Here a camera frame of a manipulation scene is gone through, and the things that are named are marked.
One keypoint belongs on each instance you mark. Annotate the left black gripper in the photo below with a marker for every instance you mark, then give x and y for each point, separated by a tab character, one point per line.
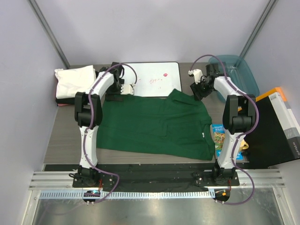
109	96

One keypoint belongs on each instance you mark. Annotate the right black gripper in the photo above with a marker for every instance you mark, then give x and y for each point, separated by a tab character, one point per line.
198	94

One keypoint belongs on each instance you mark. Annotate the green polo t shirt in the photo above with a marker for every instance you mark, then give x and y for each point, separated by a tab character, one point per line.
177	125

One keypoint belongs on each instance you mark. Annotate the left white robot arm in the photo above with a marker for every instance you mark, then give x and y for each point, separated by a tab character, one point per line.
88	115

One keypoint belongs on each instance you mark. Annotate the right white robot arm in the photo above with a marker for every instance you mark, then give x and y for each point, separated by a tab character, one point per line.
239	117

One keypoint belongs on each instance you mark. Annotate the teal plastic bin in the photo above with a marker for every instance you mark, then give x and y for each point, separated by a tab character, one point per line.
239	72

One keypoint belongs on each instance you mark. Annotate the white board mat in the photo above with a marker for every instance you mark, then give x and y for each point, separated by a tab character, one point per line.
153	79

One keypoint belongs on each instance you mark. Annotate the colourful picture book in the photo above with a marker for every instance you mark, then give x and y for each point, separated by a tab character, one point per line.
219	137

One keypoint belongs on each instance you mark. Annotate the yellow cup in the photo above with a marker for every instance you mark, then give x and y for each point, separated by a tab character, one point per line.
243	145

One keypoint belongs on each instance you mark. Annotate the black orange file box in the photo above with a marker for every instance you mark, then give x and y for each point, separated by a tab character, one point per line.
276	139

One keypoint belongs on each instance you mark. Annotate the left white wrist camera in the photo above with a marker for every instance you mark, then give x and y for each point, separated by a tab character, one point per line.
127	89

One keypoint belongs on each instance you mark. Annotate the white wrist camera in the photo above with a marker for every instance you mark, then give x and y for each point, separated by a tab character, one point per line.
196	74
127	89

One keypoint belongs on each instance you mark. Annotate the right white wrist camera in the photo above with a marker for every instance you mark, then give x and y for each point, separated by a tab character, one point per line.
196	74

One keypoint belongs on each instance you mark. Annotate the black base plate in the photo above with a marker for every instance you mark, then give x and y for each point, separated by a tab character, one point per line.
144	177

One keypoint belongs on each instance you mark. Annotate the aluminium rail frame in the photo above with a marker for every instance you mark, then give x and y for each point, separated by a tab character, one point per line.
158	194

